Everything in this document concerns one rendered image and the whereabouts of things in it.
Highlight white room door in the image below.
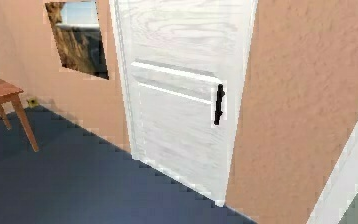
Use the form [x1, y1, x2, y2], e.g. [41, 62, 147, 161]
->
[108, 0, 259, 208]

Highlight white door frame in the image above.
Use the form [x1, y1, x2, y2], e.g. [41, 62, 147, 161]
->
[306, 95, 358, 224]

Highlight framed landscape picture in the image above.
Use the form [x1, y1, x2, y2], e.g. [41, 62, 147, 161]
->
[44, 0, 110, 81]

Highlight black door handle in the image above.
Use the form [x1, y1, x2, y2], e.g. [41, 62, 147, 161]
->
[213, 83, 226, 127]

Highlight brown wooden table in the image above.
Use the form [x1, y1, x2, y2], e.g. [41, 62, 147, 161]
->
[0, 73, 40, 153]

